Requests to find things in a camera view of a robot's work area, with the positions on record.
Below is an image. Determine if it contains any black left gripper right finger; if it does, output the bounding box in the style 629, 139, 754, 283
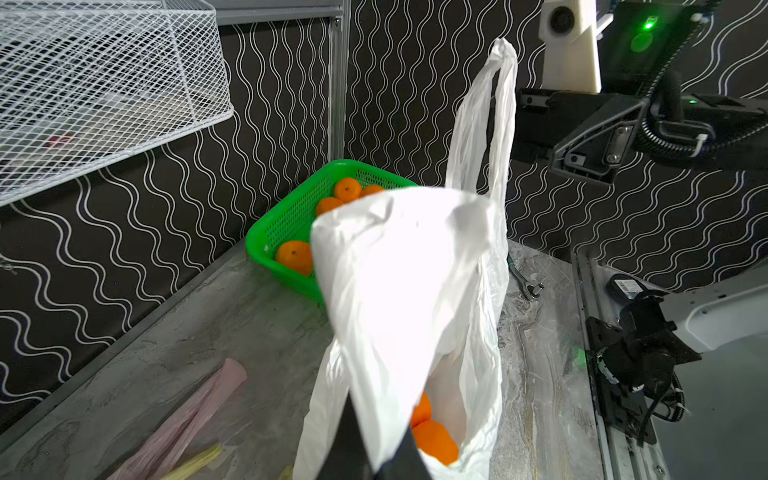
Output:
383, 437, 432, 480

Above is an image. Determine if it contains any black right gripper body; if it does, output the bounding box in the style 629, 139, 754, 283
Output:
511, 89, 647, 185

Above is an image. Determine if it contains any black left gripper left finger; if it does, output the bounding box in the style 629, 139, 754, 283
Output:
316, 396, 375, 480

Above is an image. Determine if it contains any orange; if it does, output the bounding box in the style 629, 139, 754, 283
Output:
333, 177, 362, 203
275, 240, 313, 277
411, 420, 460, 465
410, 392, 432, 428
315, 197, 345, 217
359, 185, 385, 199

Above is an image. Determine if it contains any white plastic bag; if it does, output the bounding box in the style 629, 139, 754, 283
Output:
293, 38, 518, 479

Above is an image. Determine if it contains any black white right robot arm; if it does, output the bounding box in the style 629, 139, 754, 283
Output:
507, 1, 767, 292

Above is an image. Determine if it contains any black round puck device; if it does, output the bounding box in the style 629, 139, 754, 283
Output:
605, 273, 648, 306

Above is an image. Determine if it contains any steel combination wrench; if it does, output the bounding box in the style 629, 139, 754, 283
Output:
507, 256, 544, 301

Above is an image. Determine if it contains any yellow plastic bag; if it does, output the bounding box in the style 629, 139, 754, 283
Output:
161, 443, 223, 480

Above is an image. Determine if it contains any pink plastic bag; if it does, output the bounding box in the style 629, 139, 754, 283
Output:
109, 358, 247, 479

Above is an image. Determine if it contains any green plastic basket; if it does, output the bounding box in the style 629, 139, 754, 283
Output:
245, 159, 414, 303

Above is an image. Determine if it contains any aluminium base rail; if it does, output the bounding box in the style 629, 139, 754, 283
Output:
571, 250, 670, 479

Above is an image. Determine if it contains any aluminium corner post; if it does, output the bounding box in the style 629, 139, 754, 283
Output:
327, 0, 352, 161

